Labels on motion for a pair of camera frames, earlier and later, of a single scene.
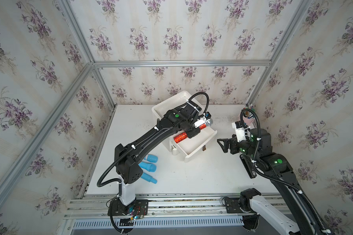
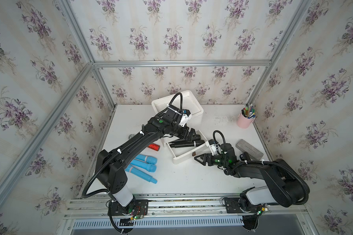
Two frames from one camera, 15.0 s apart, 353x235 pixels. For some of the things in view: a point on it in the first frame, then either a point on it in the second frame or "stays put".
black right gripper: (233, 141) → (204, 155)
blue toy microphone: (149, 178) stays put
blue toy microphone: (149, 167) stays put
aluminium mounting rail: (164, 206) stays put
